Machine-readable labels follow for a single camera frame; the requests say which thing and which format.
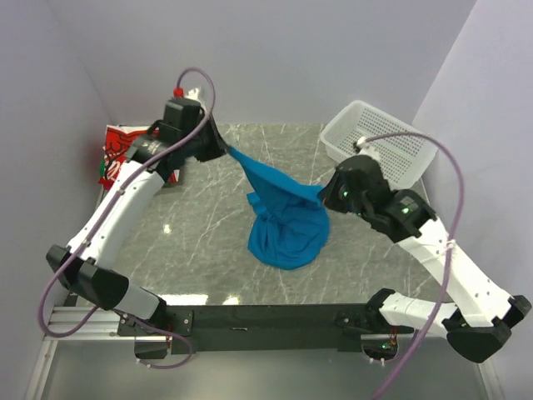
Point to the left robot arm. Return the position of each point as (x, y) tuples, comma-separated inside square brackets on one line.
[(84, 265)]

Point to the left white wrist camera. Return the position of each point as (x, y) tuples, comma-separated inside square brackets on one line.
[(195, 94)]

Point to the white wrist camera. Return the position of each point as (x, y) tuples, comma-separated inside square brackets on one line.
[(364, 148), (195, 94)]

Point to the blue t shirt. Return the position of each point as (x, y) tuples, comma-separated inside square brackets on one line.
[(291, 225)]

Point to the black base bar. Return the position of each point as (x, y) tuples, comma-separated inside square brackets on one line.
[(278, 327)]

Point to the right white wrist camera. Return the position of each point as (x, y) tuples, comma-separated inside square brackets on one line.
[(364, 148)]

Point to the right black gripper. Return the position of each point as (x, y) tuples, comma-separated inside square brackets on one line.
[(330, 198)]

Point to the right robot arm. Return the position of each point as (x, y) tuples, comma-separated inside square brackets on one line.
[(477, 322)]

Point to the white plastic basket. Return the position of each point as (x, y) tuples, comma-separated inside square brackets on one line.
[(403, 159)]

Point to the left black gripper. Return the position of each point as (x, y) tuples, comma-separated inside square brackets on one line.
[(219, 147)]

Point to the folded red Coca-Cola shirt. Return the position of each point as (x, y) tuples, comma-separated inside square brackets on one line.
[(118, 140)]

